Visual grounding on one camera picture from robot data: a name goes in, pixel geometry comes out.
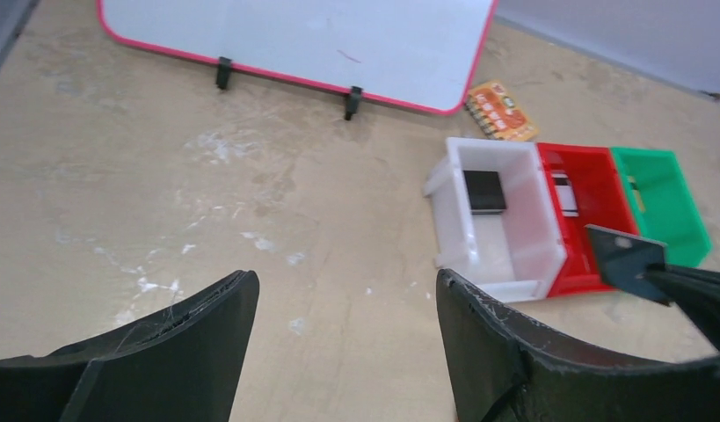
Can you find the white board pink frame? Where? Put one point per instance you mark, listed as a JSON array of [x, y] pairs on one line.
[[416, 54]]

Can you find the black card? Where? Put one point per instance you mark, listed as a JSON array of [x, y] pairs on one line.
[[485, 192], [623, 259]]

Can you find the orange spiral notebook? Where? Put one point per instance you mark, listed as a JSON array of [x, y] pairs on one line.
[[498, 115]]

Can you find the white plastic bin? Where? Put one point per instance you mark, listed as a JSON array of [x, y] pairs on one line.
[[514, 255]]

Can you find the gold card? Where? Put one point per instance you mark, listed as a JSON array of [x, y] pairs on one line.
[[636, 194]]

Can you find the red plastic bin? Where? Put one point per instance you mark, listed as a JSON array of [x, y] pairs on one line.
[[600, 200]]

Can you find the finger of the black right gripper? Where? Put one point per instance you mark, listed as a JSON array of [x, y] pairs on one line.
[[695, 291]]

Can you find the silver card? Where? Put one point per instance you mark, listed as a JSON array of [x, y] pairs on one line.
[[565, 194]]

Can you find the green plastic bin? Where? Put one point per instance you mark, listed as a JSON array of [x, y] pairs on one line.
[[671, 216]]

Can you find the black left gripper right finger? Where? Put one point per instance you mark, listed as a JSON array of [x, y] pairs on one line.
[[506, 366]]

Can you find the black whiteboard foot clip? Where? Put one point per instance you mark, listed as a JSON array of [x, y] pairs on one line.
[[352, 102], [223, 72]]

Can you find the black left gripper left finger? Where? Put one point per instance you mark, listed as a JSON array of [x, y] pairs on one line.
[[181, 363]]

